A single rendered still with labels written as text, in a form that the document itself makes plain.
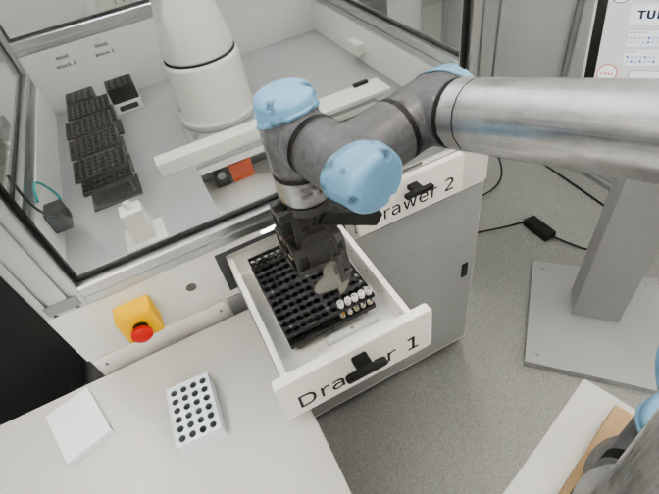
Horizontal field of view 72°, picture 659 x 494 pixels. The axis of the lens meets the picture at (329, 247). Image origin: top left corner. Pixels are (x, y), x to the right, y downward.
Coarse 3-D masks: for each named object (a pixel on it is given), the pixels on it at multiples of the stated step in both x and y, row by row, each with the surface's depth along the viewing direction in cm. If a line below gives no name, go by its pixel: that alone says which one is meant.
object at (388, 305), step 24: (264, 240) 98; (240, 264) 98; (360, 264) 93; (240, 288) 89; (384, 288) 84; (264, 312) 91; (384, 312) 87; (264, 336) 80; (288, 360) 83; (312, 360) 82
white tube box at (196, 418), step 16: (192, 384) 88; (208, 384) 86; (176, 400) 86; (192, 400) 84; (208, 400) 84; (176, 416) 83; (192, 416) 82; (208, 416) 82; (176, 432) 81; (192, 432) 81; (208, 432) 79; (224, 432) 81; (176, 448) 78; (192, 448) 80
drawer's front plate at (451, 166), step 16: (448, 160) 103; (416, 176) 101; (432, 176) 103; (448, 176) 106; (400, 192) 102; (448, 192) 109; (384, 208) 103; (400, 208) 105; (416, 208) 108; (384, 224) 106
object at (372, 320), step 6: (366, 318) 85; (372, 318) 85; (378, 318) 85; (354, 324) 85; (360, 324) 84; (366, 324) 84; (372, 324) 85; (342, 330) 84; (348, 330) 84; (354, 330) 84; (360, 330) 85; (330, 336) 84; (336, 336) 83; (342, 336) 83; (348, 336) 84; (330, 342) 83; (336, 342) 84
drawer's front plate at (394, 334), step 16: (400, 320) 74; (416, 320) 75; (368, 336) 73; (384, 336) 74; (400, 336) 76; (416, 336) 79; (336, 352) 72; (352, 352) 72; (368, 352) 74; (384, 352) 77; (400, 352) 79; (304, 368) 71; (320, 368) 71; (336, 368) 73; (352, 368) 75; (384, 368) 80; (272, 384) 70; (288, 384) 70; (304, 384) 72; (320, 384) 74; (352, 384) 79; (288, 400) 72; (304, 400) 75; (320, 400) 77; (288, 416) 76
